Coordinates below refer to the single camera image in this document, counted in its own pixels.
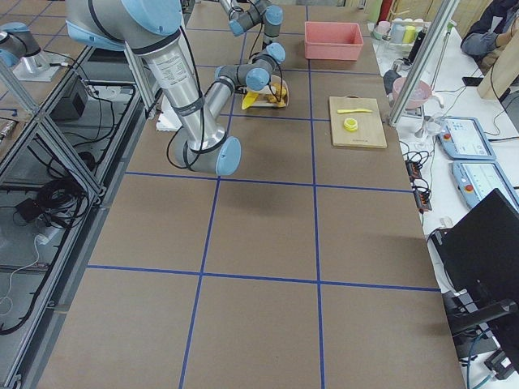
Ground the brown toy potato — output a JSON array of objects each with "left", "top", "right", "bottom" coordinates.
[{"left": 267, "top": 94, "right": 286, "bottom": 108}]

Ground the yellow toy corn cob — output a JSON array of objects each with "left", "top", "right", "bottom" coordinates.
[{"left": 241, "top": 91, "right": 260, "bottom": 110}]

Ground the beige dustpan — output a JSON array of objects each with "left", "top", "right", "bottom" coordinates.
[{"left": 241, "top": 75, "right": 290, "bottom": 110}]

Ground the tan toy ginger root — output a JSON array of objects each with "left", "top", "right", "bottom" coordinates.
[{"left": 270, "top": 83, "right": 286, "bottom": 98}]

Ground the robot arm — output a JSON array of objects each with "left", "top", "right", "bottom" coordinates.
[
  {"left": 218, "top": 0, "right": 284, "bottom": 49},
  {"left": 66, "top": 1, "right": 285, "bottom": 176}
]

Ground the pink plastic bin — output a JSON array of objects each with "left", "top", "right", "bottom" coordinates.
[{"left": 304, "top": 21, "right": 363, "bottom": 61}]

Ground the yellow toy lemon slice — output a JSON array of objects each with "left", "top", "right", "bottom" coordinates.
[{"left": 343, "top": 118, "right": 358, "bottom": 132}]

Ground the yellow plastic knife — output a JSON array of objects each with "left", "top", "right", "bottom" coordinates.
[{"left": 337, "top": 108, "right": 373, "bottom": 114}]

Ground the bamboo cutting board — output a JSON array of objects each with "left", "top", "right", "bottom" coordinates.
[{"left": 328, "top": 96, "right": 387, "bottom": 149}]

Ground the black power strip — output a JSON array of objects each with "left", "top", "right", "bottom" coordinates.
[{"left": 405, "top": 160, "right": 432, "bottom": 213}]

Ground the pink bowl on scale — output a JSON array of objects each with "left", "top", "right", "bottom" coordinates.
[{"left": 392, "top": 77, "right": 432, "bottom": 109}]

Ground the teach pendant far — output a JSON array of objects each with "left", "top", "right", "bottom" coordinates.
[{"left": 437, "top": 116, "right": 496, "bottom": 160}]

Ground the teach pendant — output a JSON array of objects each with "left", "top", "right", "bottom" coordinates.
[
  {"left": 437, "top": 116, "right": 496, "bottom": 160},
  {"left": 451, "top": 160, "right": 518, "bottom": 210}
]

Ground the stack of coloured cups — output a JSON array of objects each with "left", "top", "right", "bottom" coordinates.
[{"left": 371, "top": 18, "right": 431, "bottom": 45}]

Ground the teach pendant near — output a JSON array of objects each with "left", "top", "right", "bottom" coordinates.
[{"left": 451, "top": 160, "right": 518, "bottom": 210}]

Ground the black monitor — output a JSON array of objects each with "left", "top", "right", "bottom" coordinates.
[{"left": 432, "top": 189, "right": 518, "bottom": 301}]

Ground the person in dark clothes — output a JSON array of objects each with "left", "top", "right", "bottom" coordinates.
[{"left": 461, "top": 0, "right": 518, "bottom": 63}]

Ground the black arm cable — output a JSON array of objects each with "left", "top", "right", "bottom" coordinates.
[{"left": 164, "top": 24, "right": 285, "bottom": 171}]

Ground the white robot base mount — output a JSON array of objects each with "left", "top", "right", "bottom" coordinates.
[{"left": 157, "top": 96, "right": 182, "bottom": 132}]

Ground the aluminium frame post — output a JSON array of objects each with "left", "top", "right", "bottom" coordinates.
[{"left": 387, "top": 0, "right": 459, "bottom": 127}]

